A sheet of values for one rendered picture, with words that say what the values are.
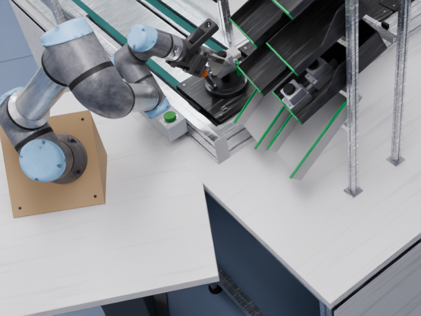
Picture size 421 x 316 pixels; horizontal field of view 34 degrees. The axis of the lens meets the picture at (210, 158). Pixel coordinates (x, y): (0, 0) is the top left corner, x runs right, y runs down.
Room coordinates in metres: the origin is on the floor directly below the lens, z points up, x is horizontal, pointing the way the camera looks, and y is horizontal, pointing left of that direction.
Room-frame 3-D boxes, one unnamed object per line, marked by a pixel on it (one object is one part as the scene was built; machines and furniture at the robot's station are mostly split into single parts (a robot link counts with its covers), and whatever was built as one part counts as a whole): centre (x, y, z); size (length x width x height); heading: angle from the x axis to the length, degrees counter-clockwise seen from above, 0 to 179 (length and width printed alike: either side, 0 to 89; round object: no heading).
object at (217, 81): (1.68, -0.10, 0.98); 0.14 x 0.14 x 0.02
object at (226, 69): (1.68, -0.11, 1.06); 0.08 x 0.04 x 0.07; 117
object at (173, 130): (1.66, 0.13, 0.93); 0.21 x 0.07 x 0.06; 27
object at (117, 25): (1.96, 0.01, 0.91); 0.84 x 0.28 x 0.10; 27
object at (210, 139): (1.86, 0.16, 0.91); 0.89 x 0.06 x 0.11; 27
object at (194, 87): (1.68, -0.10, 0.96); 0.24 x 0.24 x 0.02; 27
